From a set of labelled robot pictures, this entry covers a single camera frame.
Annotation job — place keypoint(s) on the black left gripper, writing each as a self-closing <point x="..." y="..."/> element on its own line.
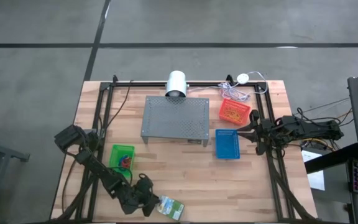
<point x="137" y="196"/>

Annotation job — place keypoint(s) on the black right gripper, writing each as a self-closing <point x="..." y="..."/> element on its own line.
<point x="264" y="132"/>

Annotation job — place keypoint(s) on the large green crayon box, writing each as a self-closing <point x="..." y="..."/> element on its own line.
<point x="171" y="208"/>

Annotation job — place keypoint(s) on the large yellow rubber band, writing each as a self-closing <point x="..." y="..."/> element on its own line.
<point x="233" y="112"/>

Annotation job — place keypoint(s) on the grey perforated metal riser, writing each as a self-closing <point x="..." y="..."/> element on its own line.
<point x="176" y="118"/>

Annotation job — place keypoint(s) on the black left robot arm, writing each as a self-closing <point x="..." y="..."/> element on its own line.
<point x="101" y="171"/>

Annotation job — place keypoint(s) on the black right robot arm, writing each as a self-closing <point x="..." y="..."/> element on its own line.
<point x="309" y="130"/>

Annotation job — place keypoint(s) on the blue plastic basket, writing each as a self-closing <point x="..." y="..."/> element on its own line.
<point x="227" y="144"/>

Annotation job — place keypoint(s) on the orange plastic basket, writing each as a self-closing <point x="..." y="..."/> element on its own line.
<point x="222" y="109"/>

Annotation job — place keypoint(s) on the white round puck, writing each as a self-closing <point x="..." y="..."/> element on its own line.
<point x="242" y="78"/>

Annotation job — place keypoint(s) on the green plastic basket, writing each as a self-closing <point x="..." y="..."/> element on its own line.
<point x="113" y="155"/>

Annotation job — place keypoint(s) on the white paper sheet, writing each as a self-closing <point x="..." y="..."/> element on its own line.
<point x="317" y="180"/>

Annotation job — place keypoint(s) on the black flat bar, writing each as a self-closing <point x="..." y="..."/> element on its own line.
<point x="331" y="160"/>

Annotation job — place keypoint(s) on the black aluminium frame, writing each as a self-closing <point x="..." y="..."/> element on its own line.
<point x="197" y="84"/>

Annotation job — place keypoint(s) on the white cylindrical camera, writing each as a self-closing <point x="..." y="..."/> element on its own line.
<point x="176" y="81"/>

